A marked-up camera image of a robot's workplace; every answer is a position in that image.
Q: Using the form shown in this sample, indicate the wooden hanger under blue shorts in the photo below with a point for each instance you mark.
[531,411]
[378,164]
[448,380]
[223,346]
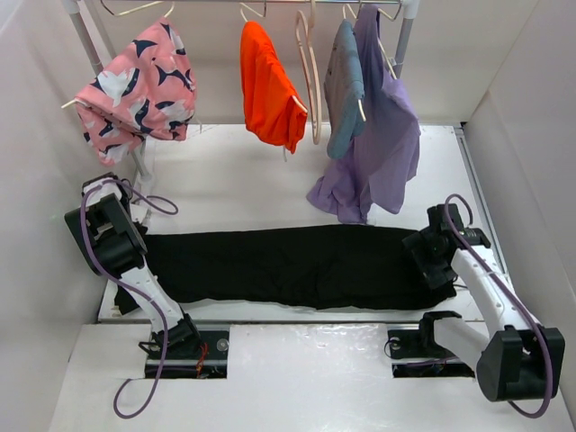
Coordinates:
[350,13]

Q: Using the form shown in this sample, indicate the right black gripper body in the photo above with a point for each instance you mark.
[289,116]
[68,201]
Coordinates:
[430,264]

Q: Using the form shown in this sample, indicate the orange shorts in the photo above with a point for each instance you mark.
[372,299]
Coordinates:
[270,90]

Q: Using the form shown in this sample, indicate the pink bird-print shorts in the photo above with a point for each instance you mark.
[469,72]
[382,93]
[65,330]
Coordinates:
[148,90]

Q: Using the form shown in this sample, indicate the aluminium rail front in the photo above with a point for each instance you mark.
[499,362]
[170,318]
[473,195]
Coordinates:
[293,321]

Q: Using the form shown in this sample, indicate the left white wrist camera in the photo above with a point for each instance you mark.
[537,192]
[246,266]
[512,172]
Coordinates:
[139,214]

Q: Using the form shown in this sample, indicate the wooden hanger under orange shorts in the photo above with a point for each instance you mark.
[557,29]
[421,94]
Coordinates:
[299,103]

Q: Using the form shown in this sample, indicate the wooden hanger under lilac shirt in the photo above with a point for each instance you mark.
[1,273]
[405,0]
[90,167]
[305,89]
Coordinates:
[390,63]

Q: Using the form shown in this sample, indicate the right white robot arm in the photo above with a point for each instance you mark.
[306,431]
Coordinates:
[519,359]

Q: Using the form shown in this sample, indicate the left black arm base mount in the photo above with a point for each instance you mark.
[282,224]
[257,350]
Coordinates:
[208,361]

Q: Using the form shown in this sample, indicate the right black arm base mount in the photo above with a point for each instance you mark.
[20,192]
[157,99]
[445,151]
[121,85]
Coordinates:
[411,357]

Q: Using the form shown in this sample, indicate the blue-grey shorts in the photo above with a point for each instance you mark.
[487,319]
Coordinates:
[344,91]

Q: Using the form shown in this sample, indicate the wooden hanger under pink shorts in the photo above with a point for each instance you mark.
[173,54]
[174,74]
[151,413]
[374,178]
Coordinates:
[73,10]

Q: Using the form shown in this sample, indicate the aluminium rail right side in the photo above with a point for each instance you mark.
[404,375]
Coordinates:
[479,198]

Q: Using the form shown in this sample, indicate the aluminium rail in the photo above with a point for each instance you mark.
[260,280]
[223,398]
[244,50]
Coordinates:
[293,321]
[479,198]

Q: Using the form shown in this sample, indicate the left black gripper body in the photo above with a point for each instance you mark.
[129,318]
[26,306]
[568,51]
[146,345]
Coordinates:
[125,202]

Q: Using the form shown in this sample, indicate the lilac purple shirt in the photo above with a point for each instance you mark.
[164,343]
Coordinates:
[385,155]

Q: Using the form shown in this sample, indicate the black trousers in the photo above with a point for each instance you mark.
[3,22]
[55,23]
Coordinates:
[319,267]

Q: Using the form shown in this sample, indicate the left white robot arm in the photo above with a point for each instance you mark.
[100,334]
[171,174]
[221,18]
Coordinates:
[111,240]

